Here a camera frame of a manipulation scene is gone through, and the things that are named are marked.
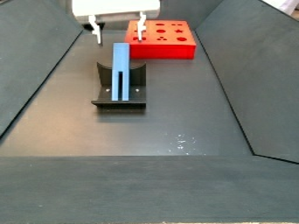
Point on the black curved stand fixture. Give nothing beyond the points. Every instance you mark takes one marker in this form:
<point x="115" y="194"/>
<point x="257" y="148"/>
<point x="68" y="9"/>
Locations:
<point x="137" y="89"/>

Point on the red foam shape board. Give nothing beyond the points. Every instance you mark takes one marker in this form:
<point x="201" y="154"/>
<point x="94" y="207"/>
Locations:
<point x="166" y="40"/>

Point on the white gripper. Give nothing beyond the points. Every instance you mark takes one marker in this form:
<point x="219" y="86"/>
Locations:
<point x="115" y="10"/>

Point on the blue slotted double-square block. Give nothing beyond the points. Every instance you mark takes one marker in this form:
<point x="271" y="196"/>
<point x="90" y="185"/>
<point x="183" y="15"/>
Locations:
<point x="121" y="72"/>

